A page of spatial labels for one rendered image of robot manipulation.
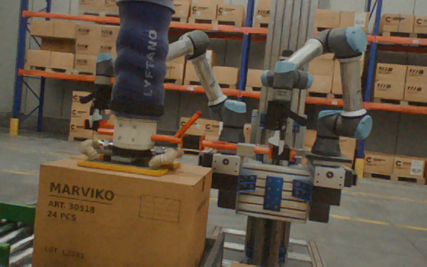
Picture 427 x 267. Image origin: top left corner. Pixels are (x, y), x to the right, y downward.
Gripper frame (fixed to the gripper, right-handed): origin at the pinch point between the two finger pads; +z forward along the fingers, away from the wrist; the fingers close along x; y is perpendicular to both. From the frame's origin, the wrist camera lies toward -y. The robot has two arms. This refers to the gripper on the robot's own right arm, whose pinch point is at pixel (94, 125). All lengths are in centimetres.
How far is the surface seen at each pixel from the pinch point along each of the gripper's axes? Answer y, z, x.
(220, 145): 66, 0, -30
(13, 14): -648, -211, 821
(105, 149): 18.2, 6.9, -27.2
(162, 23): 38, -46, -31
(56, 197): 8, 24, -45
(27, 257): -8, 54, -34
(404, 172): 381, 88, 687
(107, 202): 28, 24, -45
